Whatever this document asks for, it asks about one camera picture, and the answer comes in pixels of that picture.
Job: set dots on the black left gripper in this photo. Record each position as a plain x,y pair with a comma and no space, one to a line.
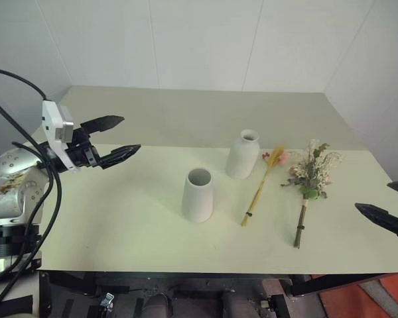
83,152

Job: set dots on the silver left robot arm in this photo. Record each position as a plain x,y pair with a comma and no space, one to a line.
10,185

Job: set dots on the white tapered cylinder vase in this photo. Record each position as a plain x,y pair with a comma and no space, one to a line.
199,198

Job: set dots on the white bottle-shaped vase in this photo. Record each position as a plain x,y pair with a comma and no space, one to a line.
240,155

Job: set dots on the green white dried flower bouquet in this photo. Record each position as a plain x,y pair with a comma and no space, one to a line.
310,175

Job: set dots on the red orange floor mat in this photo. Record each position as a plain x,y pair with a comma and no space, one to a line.
358,303

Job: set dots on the yellow dried flower bunch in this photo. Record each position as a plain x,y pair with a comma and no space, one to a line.
263,185

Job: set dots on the small silver metal clip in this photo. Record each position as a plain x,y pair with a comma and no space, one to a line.
107,299

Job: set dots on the dark rounded shape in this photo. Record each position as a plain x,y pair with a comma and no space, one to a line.
156,307

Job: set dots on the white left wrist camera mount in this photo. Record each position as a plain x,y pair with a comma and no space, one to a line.
51,121

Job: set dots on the black metal frame bar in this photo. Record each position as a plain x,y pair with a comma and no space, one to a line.
335,284

